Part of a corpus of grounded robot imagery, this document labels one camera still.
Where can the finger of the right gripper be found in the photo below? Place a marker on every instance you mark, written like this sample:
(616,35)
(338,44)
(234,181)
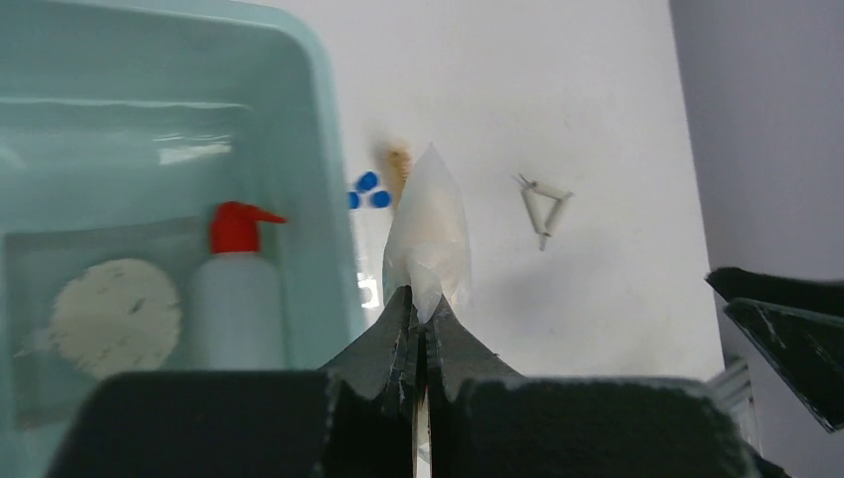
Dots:
(805,349)
(824,297)

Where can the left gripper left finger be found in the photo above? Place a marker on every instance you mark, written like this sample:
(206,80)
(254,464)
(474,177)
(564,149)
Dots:
(352,417)

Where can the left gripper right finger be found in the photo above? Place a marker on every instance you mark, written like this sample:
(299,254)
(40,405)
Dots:
(487,420)

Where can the red cap wash bottle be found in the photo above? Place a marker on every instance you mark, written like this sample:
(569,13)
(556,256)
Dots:
(236,295)

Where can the beige sponge block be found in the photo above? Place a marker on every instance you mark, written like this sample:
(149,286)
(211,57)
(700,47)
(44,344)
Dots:
(428,246)

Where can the tan test tube brush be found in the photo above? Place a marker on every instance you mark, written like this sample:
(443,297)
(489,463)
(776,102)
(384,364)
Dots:
(397,163)

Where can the teal storage bin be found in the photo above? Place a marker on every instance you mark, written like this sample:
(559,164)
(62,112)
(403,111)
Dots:
(123,125)

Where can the clear test tube rack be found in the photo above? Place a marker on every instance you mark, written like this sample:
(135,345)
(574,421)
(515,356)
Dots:
(370,230)

